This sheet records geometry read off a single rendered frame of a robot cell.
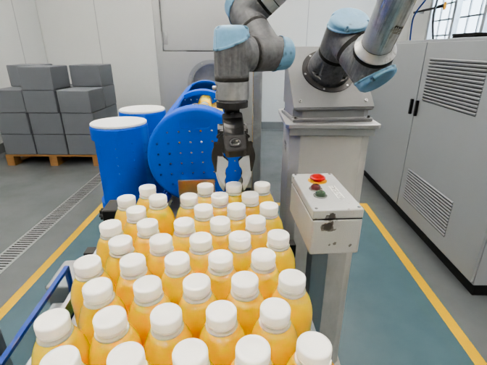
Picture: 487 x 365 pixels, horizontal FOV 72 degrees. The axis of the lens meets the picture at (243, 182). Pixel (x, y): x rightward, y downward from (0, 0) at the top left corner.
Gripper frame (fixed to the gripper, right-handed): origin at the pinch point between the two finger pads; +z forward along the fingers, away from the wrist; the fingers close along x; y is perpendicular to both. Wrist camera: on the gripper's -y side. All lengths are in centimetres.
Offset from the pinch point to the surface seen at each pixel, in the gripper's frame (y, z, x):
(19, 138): 346, 73, 251
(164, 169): 18.1, 1.4, 19.4
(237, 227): -14.5, 2.8, -0.1
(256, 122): 158, 18, -22
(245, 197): -7.4, -0.5, -2.2
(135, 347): -46.5, -0.8, 12.7
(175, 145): 18.2, -5.4, 15.6
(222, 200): -7.9, -0.2, 2.9
